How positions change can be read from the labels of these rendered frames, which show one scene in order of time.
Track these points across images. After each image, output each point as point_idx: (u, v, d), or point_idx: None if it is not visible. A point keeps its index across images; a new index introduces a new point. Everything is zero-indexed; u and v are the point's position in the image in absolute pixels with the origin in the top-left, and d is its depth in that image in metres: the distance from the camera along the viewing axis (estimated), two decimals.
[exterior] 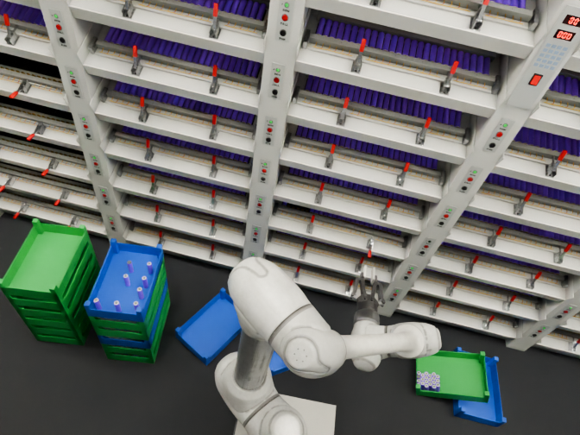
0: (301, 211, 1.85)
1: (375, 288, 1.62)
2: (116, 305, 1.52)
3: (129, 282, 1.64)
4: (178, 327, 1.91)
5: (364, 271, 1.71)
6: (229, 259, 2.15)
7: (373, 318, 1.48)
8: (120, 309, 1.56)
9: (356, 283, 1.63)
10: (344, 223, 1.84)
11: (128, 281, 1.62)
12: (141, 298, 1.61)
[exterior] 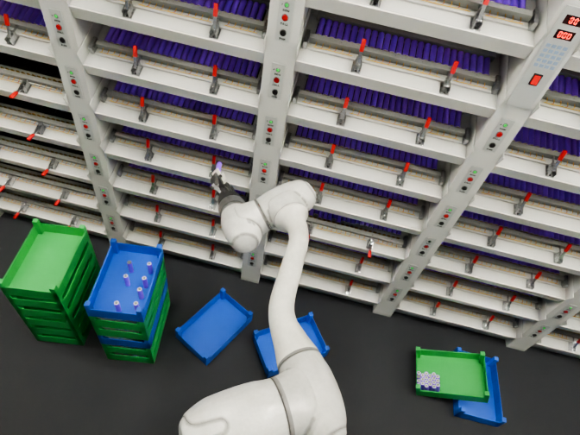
0: None
1: (230, 188, 1.47)
2: (116, 305, 1.52)
3: (129, 282, 1.64)
4: (178, 327, 1.91)
5: None
6: (229, 259, 2.15)
7: None
8: (120, 309, 1.56)
9: (217, 177, 1.43)
10: (343, 226, 1.84)
11: (128, 281, 1.62)
12: (141, 298, 1.61)
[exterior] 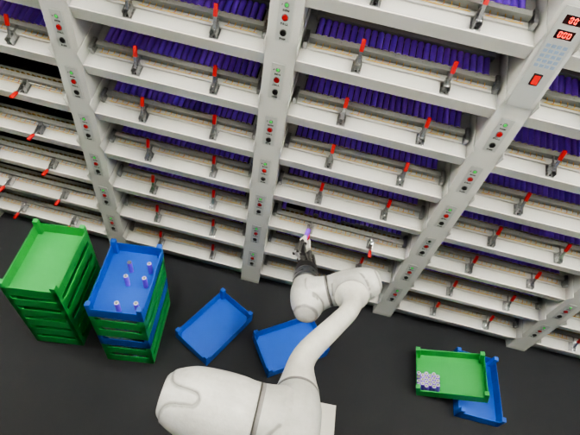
0: (300, 216, 1.84)
1: (299, 253, 1.59)
2: (116, 305, 1.52)
3: (129, 282, 1.64)
4: (178, 327, 1.91)
5: (308, 241, 1.68)
6: (229, 259, 2.15)
7: None
8: (120, 309, 1.56)
9: None
10: (343, 226, 1.84)
11: (128, 281, 1.62)
12: (309, 231, 1.72)
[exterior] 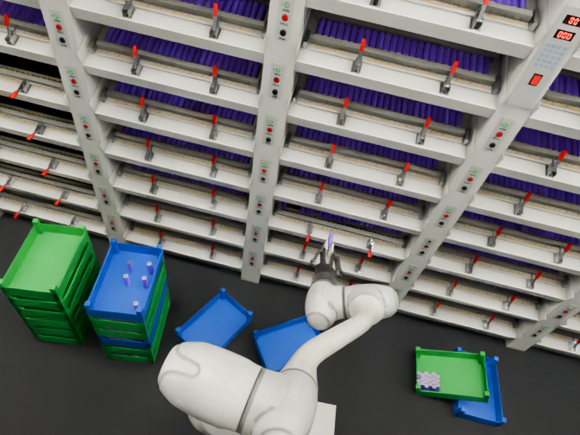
0: (300, 216, 1.84)
1: (332, 260, 1.60)
2: (329, 247, 1.70)
3: (129, 282, 1.64)
4: (178, 327, 1.91)
5: (325, 246, 1.69)
6: (229, 259, 2.15)
7: (331, 280, 1.44)
8: (332, 238, 1.72)
9: (318, 253, 1.60)
10: (343, 226, 1.84)
11: (128, 281, 1.62)
12: None
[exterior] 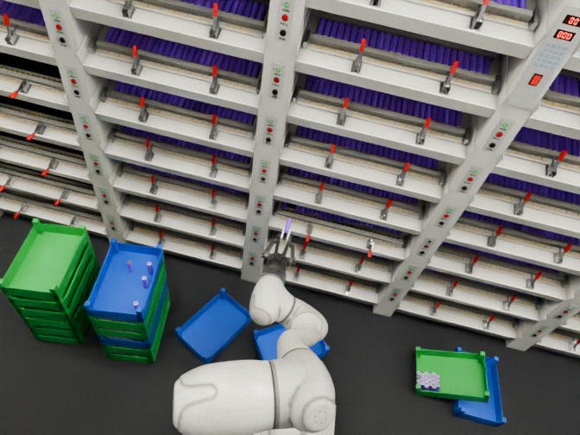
0: (300, 216, 1.84)
1: (275, 249, 1.62)
2: (299, 212, 1.86)
3: (287, 222, 1.72)
4: (178, 327, 1.91)
5: (288, 231, 1.69)
6: (229, 259, 2.15)
7: None
8: None
9: None
10: (343, 226, 1.84)
11: (288, 225, 1.71)
12: None
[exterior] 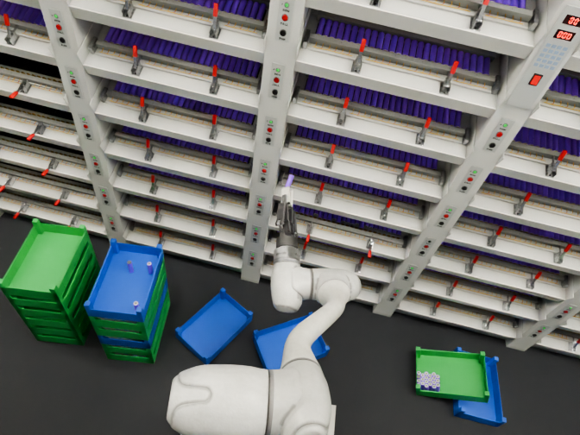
0: (300, 216, 1.84)
1: None
2: (299, 212, 1.86)
3: None
4: (178, 327, 1.91)
5: (290, 192, 1.55)
6: (229, 259, 2.15)
7: None
8: None
9: None
10: (343, 226, 1.84)
11: (294, 204, 1.86)
12: None
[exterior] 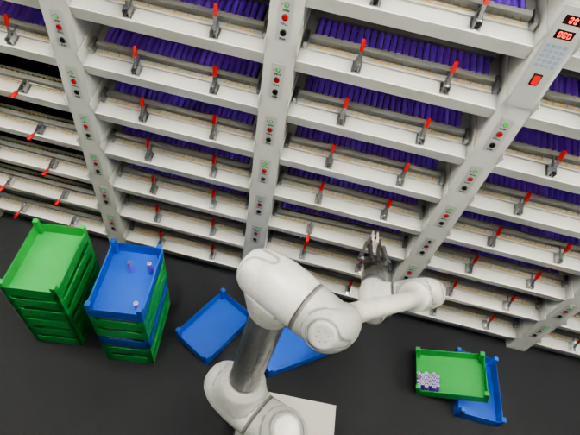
0: (300, 214, 1.84)
1: (379, 250, 1.69)
2: (299, 211, 1.86)
3: None
4: (178, 327, 1.91)
5: (372, 236, 1.78)
6: (229, 259, 2.15)
7: (380, 275, 1.55)
8: None
9: (365, 246, 1.70)
10: (344, 223, 1.84)
11: None
12: None
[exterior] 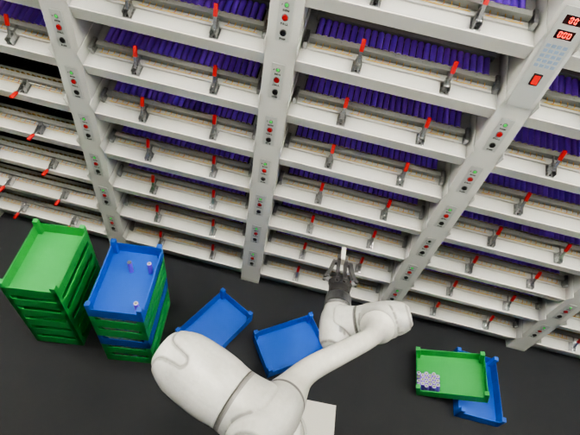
0: (301, 211, 1.85)
1: (346, 268, 1.55)
2: (299, 209, 1.87)
3: None
4: (178, 327, 1.91)
5: None
6: (229, 259, 2.15)
7: (343, 299, 1.40)
8: None
9: (331, 265, 1.55)
10: (344, 222, 1.84)
11: None
12: None
